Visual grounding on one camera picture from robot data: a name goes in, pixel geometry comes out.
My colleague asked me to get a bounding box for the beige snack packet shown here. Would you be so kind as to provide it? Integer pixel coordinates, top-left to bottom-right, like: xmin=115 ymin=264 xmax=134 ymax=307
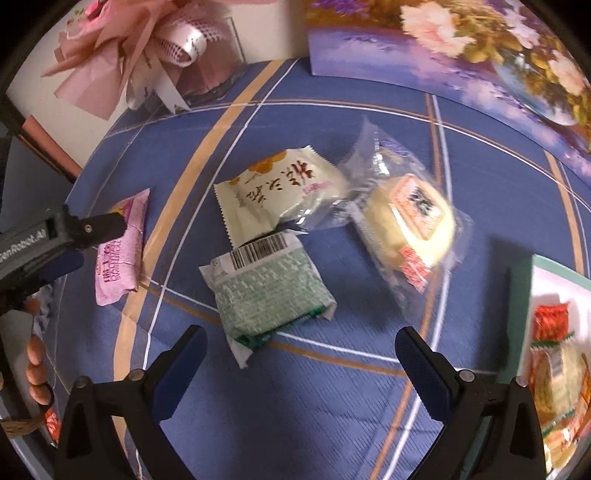
xmin=542 ymin=415 xmax=587 ymax=474

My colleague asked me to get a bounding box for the grey-green snack packet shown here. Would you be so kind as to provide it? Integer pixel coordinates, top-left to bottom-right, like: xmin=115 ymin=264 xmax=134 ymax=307
xmin=198 ymin=231 xmax=338 ymax=368

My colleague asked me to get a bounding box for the clear packet with pale pastry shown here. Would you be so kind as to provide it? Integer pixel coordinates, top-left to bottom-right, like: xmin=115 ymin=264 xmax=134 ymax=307
xmin=339 ymin=116 xmax=474 ymax=319

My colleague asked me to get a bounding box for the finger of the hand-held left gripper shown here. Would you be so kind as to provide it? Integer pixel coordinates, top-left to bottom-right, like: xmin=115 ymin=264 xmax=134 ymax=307
xmin=51 ymin=205 xmax=127 ymax=252
xmin=0 ymin=253 xmax=85 ymax=310

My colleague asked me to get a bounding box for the cream snack packet orange print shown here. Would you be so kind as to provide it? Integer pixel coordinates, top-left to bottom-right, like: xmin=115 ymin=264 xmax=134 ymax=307
xmin=213 ymin=145 xmax=349 ymax=250

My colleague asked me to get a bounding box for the person's left hand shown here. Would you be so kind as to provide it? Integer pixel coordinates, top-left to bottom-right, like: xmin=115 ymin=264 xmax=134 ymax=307
xmin=25 ymin=335 xmax=54 ymax=407

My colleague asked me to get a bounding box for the white and teal tray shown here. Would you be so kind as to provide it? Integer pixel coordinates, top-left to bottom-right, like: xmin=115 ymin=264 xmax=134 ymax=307
xmin=508 ymin=254 xmax=591 ymax=480

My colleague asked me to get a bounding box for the floral painting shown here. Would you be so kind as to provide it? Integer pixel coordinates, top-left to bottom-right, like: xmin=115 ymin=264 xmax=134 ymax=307
xmin=307 ymin=0 xmax=591 ymax=160

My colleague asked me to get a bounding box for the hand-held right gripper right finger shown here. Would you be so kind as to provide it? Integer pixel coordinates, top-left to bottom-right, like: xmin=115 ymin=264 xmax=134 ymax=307
xmin=396 ymin=326 xmax=548 ymax=480

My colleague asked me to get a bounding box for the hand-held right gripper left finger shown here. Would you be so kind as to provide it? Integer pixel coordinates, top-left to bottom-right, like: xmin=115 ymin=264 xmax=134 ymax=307
xmin=55 ymin=324 xmax=208 ymax=480

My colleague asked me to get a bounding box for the pinkish brown panel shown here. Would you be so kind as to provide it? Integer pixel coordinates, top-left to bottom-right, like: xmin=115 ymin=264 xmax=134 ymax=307
xmin=18 ymin=115 xmax=86 ymax=183

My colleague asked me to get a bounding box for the glass vase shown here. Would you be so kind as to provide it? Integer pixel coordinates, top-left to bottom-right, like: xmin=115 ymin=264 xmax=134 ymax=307
xmin=178 ymin=60 xmax=245 ymax=104

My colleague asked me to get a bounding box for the blue patterned tablecloth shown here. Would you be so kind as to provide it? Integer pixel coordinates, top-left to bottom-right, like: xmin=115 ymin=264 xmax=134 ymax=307
xmin=0 ymin=58 xmax=591 ymax=480

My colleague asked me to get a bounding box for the red snack packet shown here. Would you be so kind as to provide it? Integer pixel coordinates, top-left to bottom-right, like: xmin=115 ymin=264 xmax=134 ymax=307
xmin=533 ymin=302 xmax=573 ymax=344

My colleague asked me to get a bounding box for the pink snack packet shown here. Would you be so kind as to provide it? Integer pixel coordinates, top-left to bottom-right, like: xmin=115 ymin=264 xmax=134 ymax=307
xmin=95 ymin=188 xmax=152 ymax=306

